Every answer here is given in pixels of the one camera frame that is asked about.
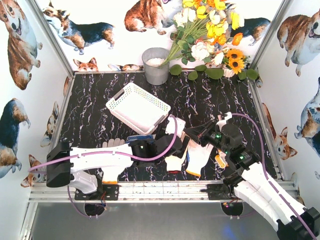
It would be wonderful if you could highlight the blue dotted white glove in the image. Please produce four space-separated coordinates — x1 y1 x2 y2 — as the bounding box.
125 134 155 144

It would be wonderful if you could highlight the cream knit glove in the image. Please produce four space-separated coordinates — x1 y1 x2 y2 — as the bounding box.
165 155 186 174

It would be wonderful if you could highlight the yellow dotted white glove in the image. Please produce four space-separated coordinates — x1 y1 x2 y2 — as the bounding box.
102 138 125 185

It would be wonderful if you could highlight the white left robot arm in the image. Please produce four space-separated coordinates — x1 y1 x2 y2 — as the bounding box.
46 115 188 194

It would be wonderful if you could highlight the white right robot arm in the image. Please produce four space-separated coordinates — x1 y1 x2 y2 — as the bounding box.
184 112 320 240

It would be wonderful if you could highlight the white perforated storage basket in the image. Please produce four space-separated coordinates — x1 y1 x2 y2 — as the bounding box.
105 82 171 135

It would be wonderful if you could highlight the orange trimmed white glove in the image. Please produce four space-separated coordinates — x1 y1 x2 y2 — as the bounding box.
214 150 228 169

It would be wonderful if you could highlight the white glove orange cuff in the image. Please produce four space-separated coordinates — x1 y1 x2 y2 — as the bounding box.
186 140 214 177

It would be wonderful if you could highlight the blue glove under white glove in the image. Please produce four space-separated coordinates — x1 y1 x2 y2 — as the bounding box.
186 151 190 165

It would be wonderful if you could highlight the grey metal bucket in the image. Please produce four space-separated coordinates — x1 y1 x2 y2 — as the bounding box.
141 47 170 86

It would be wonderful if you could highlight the artificial flower bouquet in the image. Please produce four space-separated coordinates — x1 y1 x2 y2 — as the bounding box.
161 0 263 81

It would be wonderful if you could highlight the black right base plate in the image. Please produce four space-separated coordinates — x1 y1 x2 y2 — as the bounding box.
200 184 236 201

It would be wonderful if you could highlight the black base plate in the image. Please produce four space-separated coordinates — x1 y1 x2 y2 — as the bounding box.
74 184 120 201
200 184 236 201

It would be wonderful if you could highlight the aluminium front rail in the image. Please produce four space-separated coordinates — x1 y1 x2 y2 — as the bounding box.
28 181 300 202

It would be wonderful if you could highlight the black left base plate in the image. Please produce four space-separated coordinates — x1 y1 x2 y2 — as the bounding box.
74 184 120 201

